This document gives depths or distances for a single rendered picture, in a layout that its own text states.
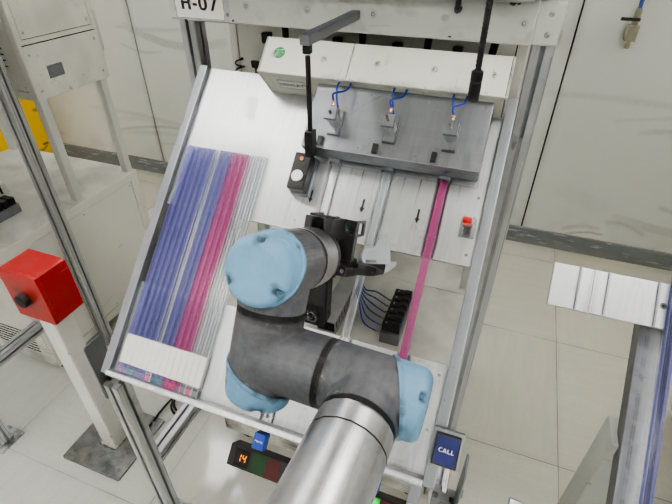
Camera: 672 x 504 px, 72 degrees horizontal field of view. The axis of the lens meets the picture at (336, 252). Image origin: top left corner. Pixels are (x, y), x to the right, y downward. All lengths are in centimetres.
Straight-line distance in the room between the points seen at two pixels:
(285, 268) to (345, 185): 52
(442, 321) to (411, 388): 83
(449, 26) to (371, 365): 65
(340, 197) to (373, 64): 26
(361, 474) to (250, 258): 21
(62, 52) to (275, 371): 159
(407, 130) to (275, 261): 52
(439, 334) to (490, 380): 79
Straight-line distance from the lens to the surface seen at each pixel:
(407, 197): 90
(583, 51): 245
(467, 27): 92
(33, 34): 185
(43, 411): 212
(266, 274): 44
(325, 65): 97
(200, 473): 175
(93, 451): 191
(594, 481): 98
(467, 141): 87
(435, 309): 130
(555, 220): 275
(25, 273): 137
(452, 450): 82
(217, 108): 112
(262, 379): 49
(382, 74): 93
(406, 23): 94
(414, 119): 90
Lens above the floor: 149
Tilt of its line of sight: 36 degrees down
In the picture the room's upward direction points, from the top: straight up
